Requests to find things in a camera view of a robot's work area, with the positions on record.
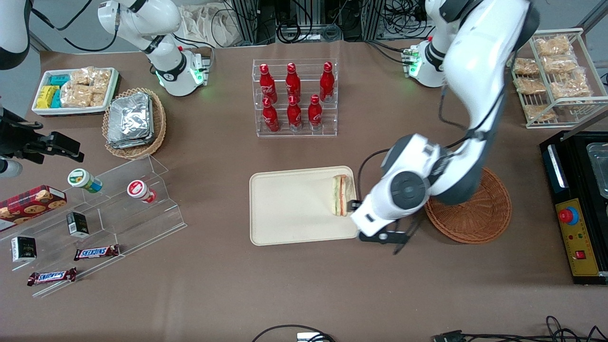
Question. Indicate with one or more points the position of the small white adapter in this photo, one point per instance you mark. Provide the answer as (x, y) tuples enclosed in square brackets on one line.
[(306, 337)]

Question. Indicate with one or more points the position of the clear acrylic stepped shelf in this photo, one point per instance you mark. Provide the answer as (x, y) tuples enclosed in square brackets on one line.
[(142, 223)]

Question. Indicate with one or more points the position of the small black carton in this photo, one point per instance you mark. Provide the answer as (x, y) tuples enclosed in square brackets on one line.
[(23, 249), (77, 224)]

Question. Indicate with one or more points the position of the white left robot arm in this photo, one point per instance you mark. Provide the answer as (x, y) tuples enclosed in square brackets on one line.
[(479, 71)]

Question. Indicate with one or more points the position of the black equipment case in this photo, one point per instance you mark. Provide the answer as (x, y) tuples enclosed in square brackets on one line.
[(577, 166)]

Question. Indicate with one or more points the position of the white cloth bag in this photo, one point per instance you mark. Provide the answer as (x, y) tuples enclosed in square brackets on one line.
[(199, 23)]

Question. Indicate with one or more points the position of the red emergency stop button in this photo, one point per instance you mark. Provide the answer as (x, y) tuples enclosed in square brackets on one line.
[(566, 215)]

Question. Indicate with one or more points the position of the white rectangular bin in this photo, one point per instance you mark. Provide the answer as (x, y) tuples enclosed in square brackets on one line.
[(76, 111)]

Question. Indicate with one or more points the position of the red label yogurt cup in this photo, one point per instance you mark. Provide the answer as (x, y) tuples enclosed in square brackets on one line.
[(137, 189)]

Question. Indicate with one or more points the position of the green label yogurt cup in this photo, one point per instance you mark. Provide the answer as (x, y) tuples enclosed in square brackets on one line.
[(81, 179)]

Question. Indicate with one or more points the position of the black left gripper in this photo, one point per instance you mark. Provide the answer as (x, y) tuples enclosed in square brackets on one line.
[(353, 205)]

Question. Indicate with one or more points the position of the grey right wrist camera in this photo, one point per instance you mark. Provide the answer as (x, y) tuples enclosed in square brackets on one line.
[(8, 167)]

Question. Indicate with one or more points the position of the teal snack packet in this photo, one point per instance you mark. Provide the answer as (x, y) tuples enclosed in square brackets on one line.
[(59, 80), (56, 99)]

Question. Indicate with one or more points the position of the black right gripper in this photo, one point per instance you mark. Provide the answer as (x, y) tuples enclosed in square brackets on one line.
[(21, 138)]

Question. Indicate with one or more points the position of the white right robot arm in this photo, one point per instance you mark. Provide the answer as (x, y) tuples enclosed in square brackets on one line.
[(142, 19)]

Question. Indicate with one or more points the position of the small red rocker switch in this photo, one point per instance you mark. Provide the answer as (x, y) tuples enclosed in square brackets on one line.
[(580, 255)]

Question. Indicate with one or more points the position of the clear acrylic bottle rack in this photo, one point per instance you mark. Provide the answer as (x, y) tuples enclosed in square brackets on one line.
[(304, 134)]

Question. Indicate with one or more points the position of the beige plastic tray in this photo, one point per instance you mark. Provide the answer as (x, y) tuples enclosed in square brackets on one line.
[(285, 209)]

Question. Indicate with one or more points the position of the clear bag of pastries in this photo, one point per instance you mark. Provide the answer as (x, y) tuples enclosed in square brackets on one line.
[(553, 46), (570, 87), (526, 66), (539, 112), (560, 64), (529, 85)]

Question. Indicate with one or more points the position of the triangular sandwich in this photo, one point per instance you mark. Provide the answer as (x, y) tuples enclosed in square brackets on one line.
[(342, 194)]

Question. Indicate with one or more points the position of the light tan wicker basket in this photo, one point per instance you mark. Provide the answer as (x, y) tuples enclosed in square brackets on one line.
[(159, 128)]

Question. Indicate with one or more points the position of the brown round wicker basket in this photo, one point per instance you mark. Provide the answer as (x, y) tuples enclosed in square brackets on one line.
[(475, 223)]

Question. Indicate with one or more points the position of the red cola bottle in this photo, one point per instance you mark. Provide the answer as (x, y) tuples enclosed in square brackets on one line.
[(327, 83), (294, 116), (315, 115), (268, 84), (271, 118), (293, 83)]

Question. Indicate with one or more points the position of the silver foil packet stack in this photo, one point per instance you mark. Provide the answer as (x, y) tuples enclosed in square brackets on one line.
[(129, 118)]

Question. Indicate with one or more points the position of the clear plastic container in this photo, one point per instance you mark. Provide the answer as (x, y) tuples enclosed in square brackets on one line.
[(599, 168)]

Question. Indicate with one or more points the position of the clear bag of crackers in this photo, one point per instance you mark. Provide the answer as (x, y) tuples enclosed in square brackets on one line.
[(81, 76), (75, 96), (102, 78), (98, 96)]

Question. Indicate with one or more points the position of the yellow control panel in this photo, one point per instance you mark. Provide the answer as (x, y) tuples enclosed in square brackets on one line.
[(582, 232)]

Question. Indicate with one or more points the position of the Snickers chocolate bar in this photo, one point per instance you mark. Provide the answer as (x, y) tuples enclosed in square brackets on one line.
[(96, 252), (51, 276)]

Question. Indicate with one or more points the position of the yellow snack packet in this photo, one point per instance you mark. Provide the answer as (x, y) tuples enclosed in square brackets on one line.
[(46, 97)]

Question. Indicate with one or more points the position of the red tartan cookie box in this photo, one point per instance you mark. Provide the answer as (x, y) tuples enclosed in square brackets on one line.
[(33, 202)]

